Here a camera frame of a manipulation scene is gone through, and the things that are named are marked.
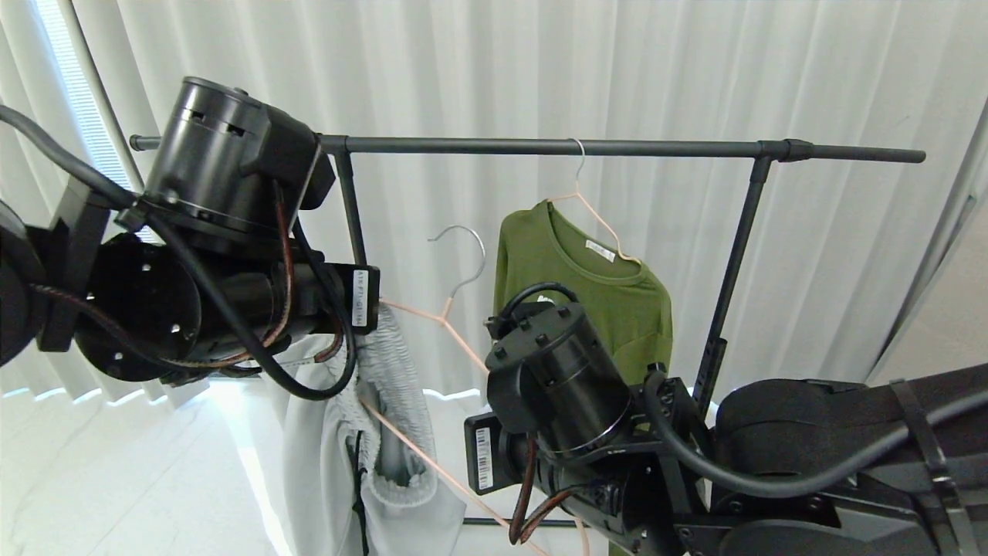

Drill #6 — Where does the pale grey garment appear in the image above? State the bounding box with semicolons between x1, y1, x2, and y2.
262;305;468;556

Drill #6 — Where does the pink clothes hanger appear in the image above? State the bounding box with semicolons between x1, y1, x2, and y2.
361;225;591;556
546;139;643;265

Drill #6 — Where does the green long-sleeved shirt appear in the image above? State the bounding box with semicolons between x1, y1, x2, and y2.
492;199;674;556

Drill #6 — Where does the black clothes rack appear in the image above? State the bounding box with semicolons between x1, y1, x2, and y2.
129;135;927;530

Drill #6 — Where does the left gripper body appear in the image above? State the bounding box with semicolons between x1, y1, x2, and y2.
193;255;381;364

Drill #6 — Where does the window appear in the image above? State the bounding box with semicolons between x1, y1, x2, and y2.
31;0;147;203

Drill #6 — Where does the black cable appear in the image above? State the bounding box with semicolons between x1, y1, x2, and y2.
494;282;988;499
0;104;360;402

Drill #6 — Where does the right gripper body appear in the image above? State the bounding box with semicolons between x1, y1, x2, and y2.
463;409;695;556

